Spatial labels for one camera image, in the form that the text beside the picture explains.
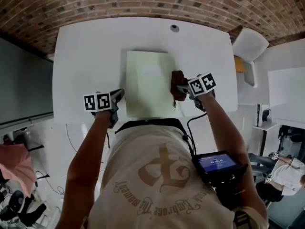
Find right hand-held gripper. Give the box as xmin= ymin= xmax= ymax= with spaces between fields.
xmin=176 ymin=72 xmax=217 ymax=112

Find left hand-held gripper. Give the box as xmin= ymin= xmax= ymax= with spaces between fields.
xmin=83 ymin=88 xmax=126 ymax=129

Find brown cloth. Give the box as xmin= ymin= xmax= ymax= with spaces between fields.
xmin=170 ymin=70 xmax=189 ymax=108

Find pale green object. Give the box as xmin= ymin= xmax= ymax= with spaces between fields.
xmin=125 ymin=51 xmax=176 ymax=119

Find person's right forearm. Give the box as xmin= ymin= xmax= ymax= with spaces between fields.
xmin=199 ymin=92 xmax=268 ymax=229

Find person's left forearm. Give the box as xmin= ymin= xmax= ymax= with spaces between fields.
xmin=60 ymin=110 xmax=112 ymax=229

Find orange flat item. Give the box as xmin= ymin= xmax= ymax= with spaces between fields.
xmin=234 ymin=55 xmax=246 ymax=73

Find white chair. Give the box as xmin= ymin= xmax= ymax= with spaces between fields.
xmin=232 ymin=27 xmax=270 ymax=88

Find black screen device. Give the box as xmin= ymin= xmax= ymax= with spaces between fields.
xmin=191 ymin=150 xmax=249 ymax=188

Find black elephant figurine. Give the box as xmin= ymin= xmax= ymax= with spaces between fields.
xmin=262 ymin=108 xmax=272 ymax=123

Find person's beige printed shirt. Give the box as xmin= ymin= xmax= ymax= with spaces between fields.
xmin=87 ymin=119 xmax=237 ymax=229

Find white side shelf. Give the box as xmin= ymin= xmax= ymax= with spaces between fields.
xmin=252 ymin=103 xmax=280 ymax=157

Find dark grey panel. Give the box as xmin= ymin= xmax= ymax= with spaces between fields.
xmin=0 ymin=36 xmax=54 ymax=130

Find white board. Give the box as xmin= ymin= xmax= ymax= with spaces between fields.
xmin=267 ymin=67 xmax=305 ymax=124

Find black equipment stand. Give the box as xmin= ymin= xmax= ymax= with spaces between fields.
xmin=277 ymin=125 xmax=305 ymax=157

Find pink fabric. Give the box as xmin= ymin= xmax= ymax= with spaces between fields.
xmin=0 ymin=143 xmax=38 ymax=198

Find black wheeled chair base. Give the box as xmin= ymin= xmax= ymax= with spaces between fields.
xmin=0 ymin=189 xmax=47 ymax=227

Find black harness strap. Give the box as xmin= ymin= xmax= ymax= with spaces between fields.
xmin=114 ymin=118 xmax=187 ymax=136

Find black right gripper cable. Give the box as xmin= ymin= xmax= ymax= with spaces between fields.
xmin=186 ymin=110 xmax=208 ymax=157

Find thin floor cable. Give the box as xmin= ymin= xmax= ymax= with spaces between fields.
xmin=65 ymin=123 xmax=105 ymax=164

